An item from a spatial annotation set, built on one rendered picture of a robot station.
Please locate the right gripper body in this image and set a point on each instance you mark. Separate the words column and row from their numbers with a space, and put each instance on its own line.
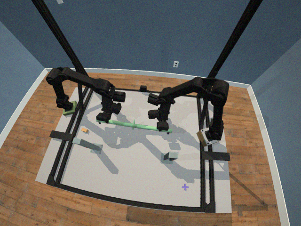
column 105, row 115

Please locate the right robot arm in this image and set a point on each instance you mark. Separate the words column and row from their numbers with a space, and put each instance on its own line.
column 100, row 86

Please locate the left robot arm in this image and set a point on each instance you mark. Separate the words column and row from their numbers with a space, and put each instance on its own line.
column 218, row 98

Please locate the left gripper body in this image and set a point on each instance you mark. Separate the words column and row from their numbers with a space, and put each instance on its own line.
column 163, row 116

